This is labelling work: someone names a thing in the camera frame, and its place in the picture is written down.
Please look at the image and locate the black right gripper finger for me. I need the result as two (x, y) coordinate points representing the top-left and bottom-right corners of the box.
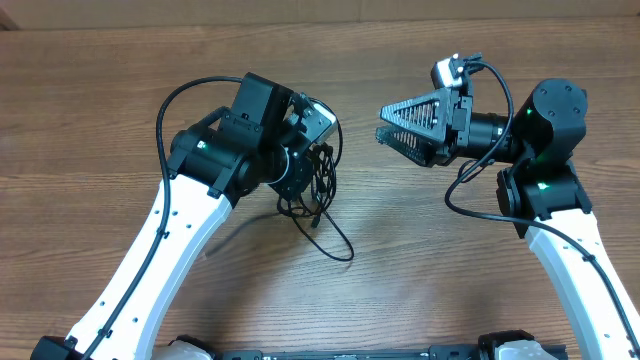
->
(379, 88), (453, 144)
(375, 125), (450, 167)

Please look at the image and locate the black USB-A cable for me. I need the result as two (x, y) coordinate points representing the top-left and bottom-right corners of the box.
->
(275, 141), (338, 229)

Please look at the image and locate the black cable grey USB-C plug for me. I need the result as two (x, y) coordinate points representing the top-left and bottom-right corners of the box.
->
(203, 194), (355, 263)

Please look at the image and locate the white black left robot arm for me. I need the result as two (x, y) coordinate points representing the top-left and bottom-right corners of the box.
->
(31, 73), (338, 359)

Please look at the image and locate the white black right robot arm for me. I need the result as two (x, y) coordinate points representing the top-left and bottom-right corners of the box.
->
(376, 78), (639, 359)

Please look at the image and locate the black right camera cable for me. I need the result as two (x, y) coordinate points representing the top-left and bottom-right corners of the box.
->
(443, 51), (640, 351)

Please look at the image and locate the black camera cable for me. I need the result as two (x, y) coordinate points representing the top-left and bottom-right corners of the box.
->
(443, 51), (640, 351)
(84, 75), (346, 360)

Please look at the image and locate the black left camera cable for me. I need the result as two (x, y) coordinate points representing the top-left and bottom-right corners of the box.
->
(84, 75), (346, 360)

